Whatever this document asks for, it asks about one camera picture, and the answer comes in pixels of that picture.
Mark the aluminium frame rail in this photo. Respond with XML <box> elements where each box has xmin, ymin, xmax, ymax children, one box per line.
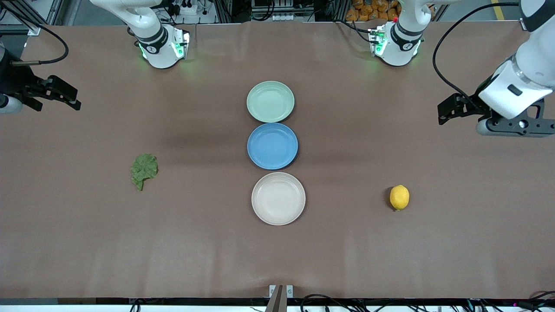
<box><xmin>0</xmin><ymin>0</ymin><xmax>59</xmax><ymax>36</ymax></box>

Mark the white power strip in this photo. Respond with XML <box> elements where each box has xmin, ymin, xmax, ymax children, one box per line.
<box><xmin>171</xmin><ymin>0</ymin><xmax>199</xmax><ymax>16</ymax></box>

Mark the beige plate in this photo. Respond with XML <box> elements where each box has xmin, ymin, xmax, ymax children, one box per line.
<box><xmin>251</xmin><ymin>172</ymin><xmax>306</xmax><ymax>226</ymax></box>

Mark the light green plate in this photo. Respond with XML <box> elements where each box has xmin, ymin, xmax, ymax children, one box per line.
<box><xmin>247</xmin><ymin>81</ymin><xmax>295</xmax><ymax>123</ymax></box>

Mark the yellow lemon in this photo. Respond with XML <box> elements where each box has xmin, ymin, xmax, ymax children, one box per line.
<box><xmin>389</xmin><ymin>185</ymin><xmax>410</xmax><ymax>211</ymax></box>

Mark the green lettuce leaf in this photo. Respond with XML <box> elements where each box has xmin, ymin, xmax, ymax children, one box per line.
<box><xmin>131</xmin><ymin>153</ymin><xmax>159</xmax><ymax>191</ymax></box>

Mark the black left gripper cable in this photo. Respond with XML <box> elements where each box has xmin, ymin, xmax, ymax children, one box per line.
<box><xmin>432</xmin><ymin>2</ymin><xmax>521</xmax><ymax>109</ymax></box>

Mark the metal bracket with bar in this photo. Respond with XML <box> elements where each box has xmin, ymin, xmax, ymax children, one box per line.
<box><xmin>265</xmin><ymin>285</ymin><xmax>294</xmax><ymax>312</ymax></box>

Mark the blue plate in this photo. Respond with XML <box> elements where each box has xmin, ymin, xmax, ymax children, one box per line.
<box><xmin>247</xmin><ymin>123</ymin><xmax>299</xmax><ymax>170</ymax></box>

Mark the pile of orange objects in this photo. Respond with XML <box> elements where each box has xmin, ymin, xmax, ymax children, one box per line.
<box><xmin>347</xmin><ymin>0</ymin><xmax>402</xmax><ymax>22</ymax></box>

